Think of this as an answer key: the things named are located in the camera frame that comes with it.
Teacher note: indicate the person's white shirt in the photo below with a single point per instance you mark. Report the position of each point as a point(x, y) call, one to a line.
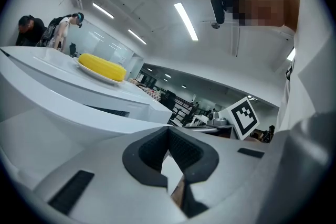
point(309, 112)

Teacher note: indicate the pink checkered table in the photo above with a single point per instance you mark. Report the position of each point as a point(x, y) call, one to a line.
point(149, 91)

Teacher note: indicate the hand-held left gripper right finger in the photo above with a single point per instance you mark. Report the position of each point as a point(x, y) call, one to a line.
point(231, 165)

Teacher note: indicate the yellow corn cob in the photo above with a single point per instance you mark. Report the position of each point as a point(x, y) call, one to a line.
point(102, 66)

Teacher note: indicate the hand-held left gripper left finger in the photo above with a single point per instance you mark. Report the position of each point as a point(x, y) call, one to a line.
point(105, 178)

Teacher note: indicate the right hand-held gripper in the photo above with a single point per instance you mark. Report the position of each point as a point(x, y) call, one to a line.
point(244, 118)

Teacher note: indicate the ceiling tube light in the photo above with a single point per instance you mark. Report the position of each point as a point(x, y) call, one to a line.
point(103, 10)
point(137, 36)
point(186, 21)

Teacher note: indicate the black office chair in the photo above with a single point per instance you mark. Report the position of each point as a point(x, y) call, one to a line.
point(168, 101)

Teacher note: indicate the black head camera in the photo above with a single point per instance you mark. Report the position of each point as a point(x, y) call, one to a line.
point(219, 8)

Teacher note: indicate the white microwave oven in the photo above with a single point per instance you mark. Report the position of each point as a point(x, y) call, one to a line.
point(52, 65)

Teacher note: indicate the black wall rack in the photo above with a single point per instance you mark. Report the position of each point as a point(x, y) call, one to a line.
point(186, 110)

